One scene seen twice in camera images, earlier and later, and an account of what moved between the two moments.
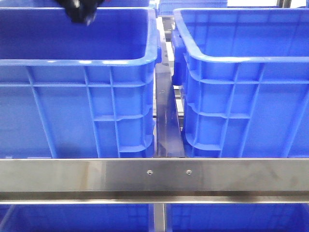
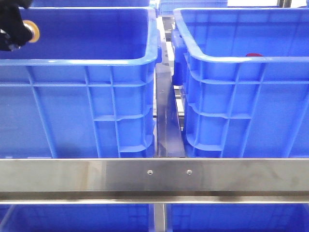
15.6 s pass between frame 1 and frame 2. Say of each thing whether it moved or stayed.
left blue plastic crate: stayed
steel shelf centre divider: stayed
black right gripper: moved
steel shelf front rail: stayed
